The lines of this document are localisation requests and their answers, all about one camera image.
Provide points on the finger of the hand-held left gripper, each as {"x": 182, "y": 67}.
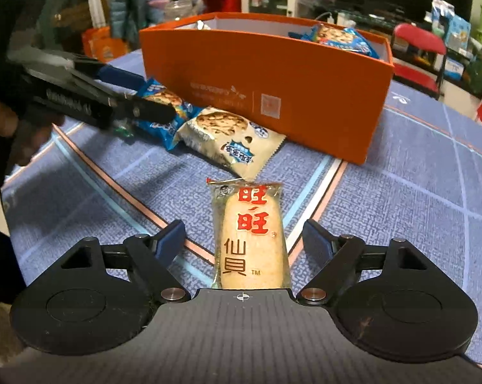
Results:
{"x": 121, "y": 76}
{"x": 117, "y": 108}

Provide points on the orange paper bag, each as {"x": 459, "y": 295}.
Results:
{"x": 103, "y": 44}

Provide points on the blue cookie packet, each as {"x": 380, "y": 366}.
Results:
{"x": 345, "y": 38}
{"x": 161, "y": 96}

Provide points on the small green wrapper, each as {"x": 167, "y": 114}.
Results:
{"x": 123, "y": 131}

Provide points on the cream cookie packet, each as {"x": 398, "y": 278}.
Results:
{"x": 225, "y": 132}

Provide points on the person's left hand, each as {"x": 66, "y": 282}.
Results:
{"x": 29, "y": 140}

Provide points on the blue white carton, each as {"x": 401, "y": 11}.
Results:
{"x": 453, "y": 24}

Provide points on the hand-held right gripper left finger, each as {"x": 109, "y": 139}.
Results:
{"x": 171, "y": 242}

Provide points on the red chair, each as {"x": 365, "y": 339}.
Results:
{"x": 417, "y": 34}

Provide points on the blue checked tablecloth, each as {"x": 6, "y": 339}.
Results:
{"x": 405, "y": 192}

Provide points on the dark puffer jacket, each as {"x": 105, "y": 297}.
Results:
{"x": 137, "y": 4}

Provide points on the glass jar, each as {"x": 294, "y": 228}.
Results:
{"x": 179, "y": 8}

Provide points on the orange cardboard box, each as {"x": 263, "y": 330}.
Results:
{"x": 305, "y": 100}

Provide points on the rice cracker packet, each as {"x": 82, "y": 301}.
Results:
{"x": 249, "y": 244}

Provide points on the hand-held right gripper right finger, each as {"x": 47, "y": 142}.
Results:
{"x": 317, "y": 240}

